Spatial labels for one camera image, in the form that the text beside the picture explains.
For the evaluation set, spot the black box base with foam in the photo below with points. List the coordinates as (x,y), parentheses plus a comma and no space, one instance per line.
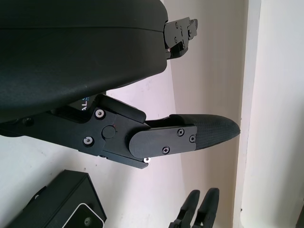
(59,190)

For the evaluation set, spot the small silver depth camera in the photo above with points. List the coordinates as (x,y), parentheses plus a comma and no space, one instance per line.
(85,218)

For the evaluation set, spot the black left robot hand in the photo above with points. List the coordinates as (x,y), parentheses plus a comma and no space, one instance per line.
(71,52)

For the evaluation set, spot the white rounded wall panel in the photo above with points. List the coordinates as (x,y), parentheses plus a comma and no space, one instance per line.
(278,95)

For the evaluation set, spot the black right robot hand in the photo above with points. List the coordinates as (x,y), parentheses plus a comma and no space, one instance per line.
(204,213)

